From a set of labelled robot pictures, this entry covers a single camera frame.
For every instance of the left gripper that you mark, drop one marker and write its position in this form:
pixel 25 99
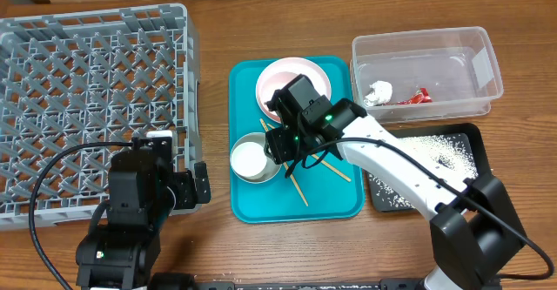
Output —
pixel 191 187

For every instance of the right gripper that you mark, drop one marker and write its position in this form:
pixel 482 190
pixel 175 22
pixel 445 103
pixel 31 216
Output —
pixel 278 152

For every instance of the white paper cup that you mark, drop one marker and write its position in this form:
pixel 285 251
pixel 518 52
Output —
pixel 248 160

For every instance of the white tissue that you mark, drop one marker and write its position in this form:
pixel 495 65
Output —
pixel 380 94

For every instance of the red snack wrapper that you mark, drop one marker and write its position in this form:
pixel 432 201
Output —
pixel 421 96

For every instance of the food scraps and rice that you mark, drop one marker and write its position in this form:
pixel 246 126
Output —
pixel 450 150

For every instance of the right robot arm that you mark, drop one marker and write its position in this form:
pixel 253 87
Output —
pixel 474 227

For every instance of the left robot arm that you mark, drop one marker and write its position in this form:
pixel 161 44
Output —
pixel 123 239

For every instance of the clear plastic waste bin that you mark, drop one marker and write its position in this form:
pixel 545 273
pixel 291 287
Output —
pixel 457 66

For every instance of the black food waste tray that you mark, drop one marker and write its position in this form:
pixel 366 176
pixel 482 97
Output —
pixel 471 130

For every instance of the wooden chopstick right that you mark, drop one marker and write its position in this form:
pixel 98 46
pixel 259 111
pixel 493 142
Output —
pixel 323 162

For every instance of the wooden chopstick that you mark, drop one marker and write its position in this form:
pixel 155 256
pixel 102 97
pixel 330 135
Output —
pixel 323 162
pixel 292 178

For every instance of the wooden chopstick left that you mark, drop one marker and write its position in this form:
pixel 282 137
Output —
pixel 292 178

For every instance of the large white plate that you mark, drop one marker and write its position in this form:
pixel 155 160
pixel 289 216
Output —
pixel 280 72

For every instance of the grey metal bowl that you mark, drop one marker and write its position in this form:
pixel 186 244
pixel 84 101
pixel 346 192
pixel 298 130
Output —
pixel 272 169

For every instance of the teal serving tray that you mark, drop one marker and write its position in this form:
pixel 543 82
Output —
pixel 277 200

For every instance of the grey plastic dish rack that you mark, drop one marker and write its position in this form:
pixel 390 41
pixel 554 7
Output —
pixel 76 85

